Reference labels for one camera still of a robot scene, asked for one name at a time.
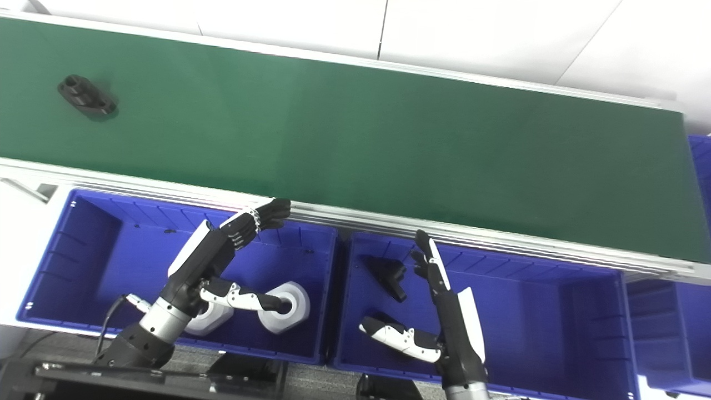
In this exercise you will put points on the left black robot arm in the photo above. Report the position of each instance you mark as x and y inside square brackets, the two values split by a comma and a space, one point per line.
[145, 336]

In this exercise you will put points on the blue bin with white parts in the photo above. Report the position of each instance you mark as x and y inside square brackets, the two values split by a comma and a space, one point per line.
[111, 261]

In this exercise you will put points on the grey metal bracket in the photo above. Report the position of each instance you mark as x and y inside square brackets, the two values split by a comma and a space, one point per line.
[30, 189]

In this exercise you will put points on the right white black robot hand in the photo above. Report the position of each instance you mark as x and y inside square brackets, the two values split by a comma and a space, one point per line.
[458, 328]

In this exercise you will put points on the blue bin behind conveyor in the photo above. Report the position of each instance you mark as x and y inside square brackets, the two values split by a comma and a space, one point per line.
[702, 172]

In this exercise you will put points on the blue bin with black parts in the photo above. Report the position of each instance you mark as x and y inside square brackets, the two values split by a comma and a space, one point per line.
[544, 333]

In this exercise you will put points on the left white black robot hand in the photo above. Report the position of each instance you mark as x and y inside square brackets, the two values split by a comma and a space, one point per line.
[191, 272]

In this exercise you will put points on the white hexagonal plastic part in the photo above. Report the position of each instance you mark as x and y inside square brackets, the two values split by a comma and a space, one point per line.
[214, 322]
[297, 311]

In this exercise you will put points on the green conveyor belt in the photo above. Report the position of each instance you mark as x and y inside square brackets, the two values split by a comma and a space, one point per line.
[355, 144]

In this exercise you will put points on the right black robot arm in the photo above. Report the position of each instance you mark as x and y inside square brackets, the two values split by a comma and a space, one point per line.
[467, 392]

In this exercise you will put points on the black robot torso frame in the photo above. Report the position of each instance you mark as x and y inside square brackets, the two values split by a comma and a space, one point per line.
[139, 383]

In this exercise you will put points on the empty blue plastic bin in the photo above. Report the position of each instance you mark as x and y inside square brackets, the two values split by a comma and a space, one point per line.
[672, 339]

